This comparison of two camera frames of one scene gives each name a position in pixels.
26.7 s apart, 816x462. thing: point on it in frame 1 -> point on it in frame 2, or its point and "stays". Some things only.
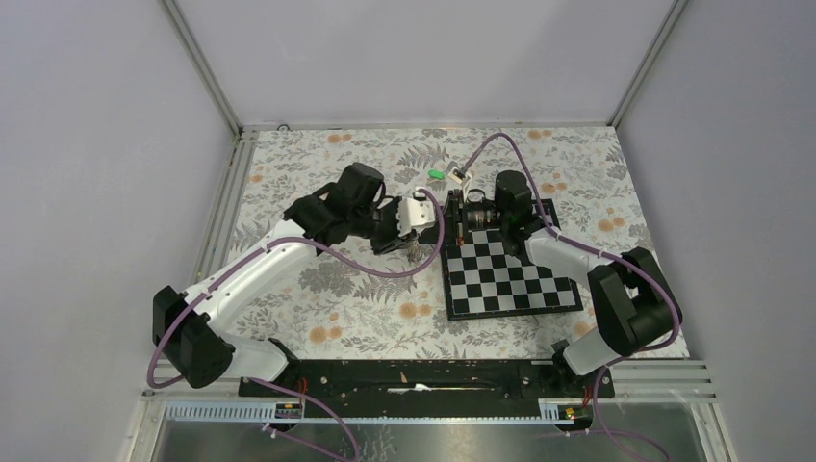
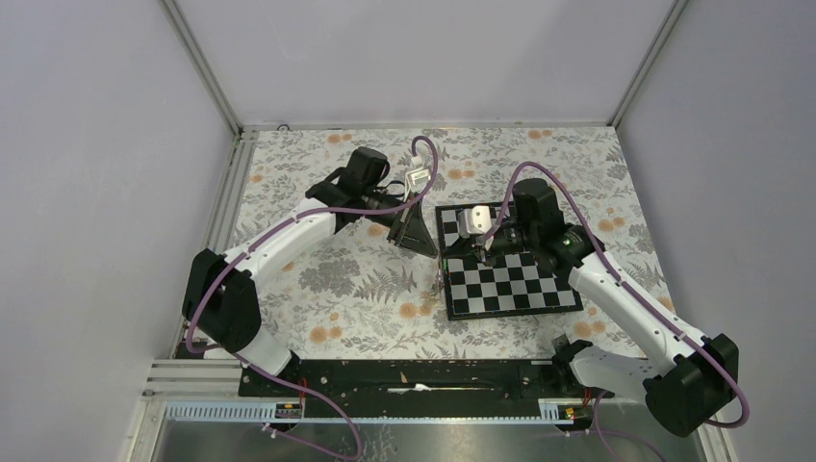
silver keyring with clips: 414,252 -> 440,280
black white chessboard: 484,279 stays
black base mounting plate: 426,389 stays
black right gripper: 453,228 -> 464,249
